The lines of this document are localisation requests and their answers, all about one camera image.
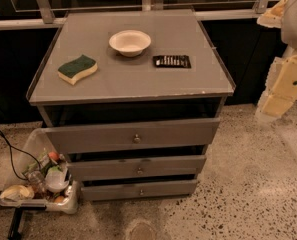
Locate green yellow sponge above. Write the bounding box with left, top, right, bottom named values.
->
left=58, top=55, right=98, bottom=85

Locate grey middle drawer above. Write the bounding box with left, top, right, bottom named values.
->
left=67, top=155, right=206, bottom=181

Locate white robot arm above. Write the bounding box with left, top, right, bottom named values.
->
left=255, top=0, right=297, bottom=123

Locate metal window railing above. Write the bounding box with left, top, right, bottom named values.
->
left=0, top=0, right=289, bottom=32

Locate grey bottom drawer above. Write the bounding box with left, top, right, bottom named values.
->
left=81, top=179, right=197, bottom=201

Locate black stand base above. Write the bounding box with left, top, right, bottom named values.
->
left=7, top=208, right=23, bottom=240

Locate clear plastic bin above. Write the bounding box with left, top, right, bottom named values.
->
left=0, top=128, right=78, bottom=214

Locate white paper bowl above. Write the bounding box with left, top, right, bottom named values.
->
left=109, top=30, right=151, bottom=57

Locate black cable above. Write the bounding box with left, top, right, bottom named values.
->
left=0, top=123, right=42, bottom=182

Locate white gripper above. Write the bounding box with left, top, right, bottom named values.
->
left=255, top=53, right=297, bottom=123

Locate grey drawer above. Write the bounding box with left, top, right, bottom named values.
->
left=45, top=118, right=220, bottom=154
left=81, top=179, right=197, bottom=201
left=67, top=155, right=206, bottom=181

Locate white cup in bin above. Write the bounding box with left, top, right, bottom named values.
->
left=45, top=171, right=69, bottom=193

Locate grey drawer cabinet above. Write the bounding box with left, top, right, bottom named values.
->
left=27, top=10, right=234, bottom=188

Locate grey top drawer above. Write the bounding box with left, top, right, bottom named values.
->
left=45, top=118, right=220, bottom=154

